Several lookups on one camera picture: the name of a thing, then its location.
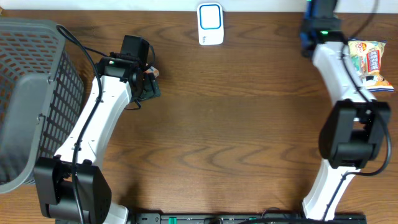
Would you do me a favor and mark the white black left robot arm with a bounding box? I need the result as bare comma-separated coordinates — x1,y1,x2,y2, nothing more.
34,55,160,223

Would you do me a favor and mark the white snack bag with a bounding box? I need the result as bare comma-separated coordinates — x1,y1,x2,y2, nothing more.
348,39,394,92

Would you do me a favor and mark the white barcode scanner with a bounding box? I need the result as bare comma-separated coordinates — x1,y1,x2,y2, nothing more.
197,2,224,45

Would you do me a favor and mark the grey plastic basket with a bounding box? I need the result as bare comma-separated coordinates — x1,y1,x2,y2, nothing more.
1,17,85,194

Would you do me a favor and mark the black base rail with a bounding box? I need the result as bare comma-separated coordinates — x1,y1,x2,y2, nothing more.
130,212,368,224

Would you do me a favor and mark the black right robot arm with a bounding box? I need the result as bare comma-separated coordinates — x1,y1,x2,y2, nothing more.
300,15,392,222

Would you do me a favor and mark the orange tissue pack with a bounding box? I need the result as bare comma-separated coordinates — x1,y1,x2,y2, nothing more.
145,66,160,78

